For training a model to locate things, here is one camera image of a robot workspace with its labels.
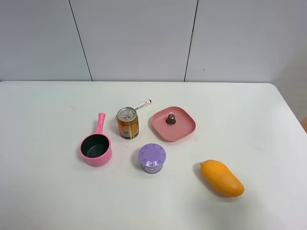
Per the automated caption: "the brown coffee capsule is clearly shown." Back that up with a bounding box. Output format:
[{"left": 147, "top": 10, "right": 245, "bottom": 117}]
[{"left": 166, "top": 114, "right": 176, "bottom": 125}]

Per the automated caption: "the purple lidded jar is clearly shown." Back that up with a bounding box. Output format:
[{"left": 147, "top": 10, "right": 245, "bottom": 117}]
[{"left": 138, "top": 143, "right": 166, "bottom": 174}]

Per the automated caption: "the orange drink can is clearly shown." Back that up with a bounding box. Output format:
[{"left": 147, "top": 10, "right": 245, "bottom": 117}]
[{"left": 116, "top": 107, "right": 139, "bottom": 139}]

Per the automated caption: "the pink square plate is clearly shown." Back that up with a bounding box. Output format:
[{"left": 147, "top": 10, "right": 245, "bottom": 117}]
[{"left": 151, "top": 106, "right": 196, "bottom": 142}]

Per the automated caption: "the yellow mango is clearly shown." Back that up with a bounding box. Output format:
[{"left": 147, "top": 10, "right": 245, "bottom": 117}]
[{"left": 200, "top": 160, "right": 245, "bottom": 197}]

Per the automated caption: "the pink toy saucepan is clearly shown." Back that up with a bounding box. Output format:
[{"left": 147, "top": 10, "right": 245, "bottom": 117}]
[{"left": 80, "top": 113, "right": 112, "bottom": 167}]

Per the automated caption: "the white red-capped marker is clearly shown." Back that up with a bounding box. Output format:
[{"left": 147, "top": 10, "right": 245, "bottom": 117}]
[{"left": 134, "top": 99, "right": 152, "bottom": 111}]

